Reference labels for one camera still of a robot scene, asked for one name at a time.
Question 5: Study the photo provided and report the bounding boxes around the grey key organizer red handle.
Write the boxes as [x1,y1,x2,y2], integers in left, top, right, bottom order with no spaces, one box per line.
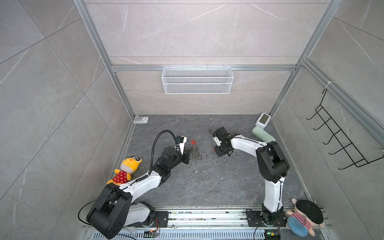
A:
[191,140,203,159]

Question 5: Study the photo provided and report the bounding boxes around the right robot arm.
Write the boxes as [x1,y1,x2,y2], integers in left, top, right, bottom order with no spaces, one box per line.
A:
[209,127,290,226]

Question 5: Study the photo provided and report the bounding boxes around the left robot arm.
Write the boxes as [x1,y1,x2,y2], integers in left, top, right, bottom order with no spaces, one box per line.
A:
[86,147,194,240]

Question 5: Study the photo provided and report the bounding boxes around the green eyeglass case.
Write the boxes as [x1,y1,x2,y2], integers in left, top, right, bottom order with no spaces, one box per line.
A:
[251,126,276,143]

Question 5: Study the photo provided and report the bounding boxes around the white digital timer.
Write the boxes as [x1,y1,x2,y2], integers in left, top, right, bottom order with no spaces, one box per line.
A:
[255,113,271,129]

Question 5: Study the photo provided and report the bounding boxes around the yellow plush toy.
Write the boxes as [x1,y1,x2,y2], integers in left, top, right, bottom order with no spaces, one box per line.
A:
[107,156,143,186]

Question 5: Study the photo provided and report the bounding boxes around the boy plush doll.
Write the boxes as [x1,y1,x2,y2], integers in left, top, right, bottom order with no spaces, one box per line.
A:
[285,198,325,238]

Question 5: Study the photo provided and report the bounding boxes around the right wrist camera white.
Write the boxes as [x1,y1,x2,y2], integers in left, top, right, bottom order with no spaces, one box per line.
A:
[213,136,222,147]

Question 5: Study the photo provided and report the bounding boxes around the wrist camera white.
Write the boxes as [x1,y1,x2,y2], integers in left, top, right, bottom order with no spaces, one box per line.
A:
[176,136,187,155]
[213,136,222,147]

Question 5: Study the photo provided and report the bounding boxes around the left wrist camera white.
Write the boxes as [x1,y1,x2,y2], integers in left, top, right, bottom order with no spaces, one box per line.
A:
[176,136,187,155]

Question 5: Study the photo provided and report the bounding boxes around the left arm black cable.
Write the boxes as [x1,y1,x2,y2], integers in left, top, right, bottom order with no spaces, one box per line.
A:
[149,129,180,175]

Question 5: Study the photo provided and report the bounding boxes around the white corner bracket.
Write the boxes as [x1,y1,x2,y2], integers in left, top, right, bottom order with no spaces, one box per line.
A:
[133,117,149,125]

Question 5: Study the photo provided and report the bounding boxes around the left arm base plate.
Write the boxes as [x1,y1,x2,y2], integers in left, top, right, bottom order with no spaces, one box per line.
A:
[127,211,170,228]

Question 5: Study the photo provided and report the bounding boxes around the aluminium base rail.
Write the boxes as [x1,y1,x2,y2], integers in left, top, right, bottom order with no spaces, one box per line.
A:
[80,205,334,240]

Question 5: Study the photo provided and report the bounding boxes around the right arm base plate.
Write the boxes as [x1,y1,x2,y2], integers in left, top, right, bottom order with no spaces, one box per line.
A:
[245,210,287,228]

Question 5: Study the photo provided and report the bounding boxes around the white wire mesh basket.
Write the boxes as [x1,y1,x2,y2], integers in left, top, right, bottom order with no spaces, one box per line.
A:
[162,67,234,95]

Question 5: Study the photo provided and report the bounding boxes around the black wire hook rack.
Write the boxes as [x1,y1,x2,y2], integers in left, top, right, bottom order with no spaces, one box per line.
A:
[306,89,384,170]

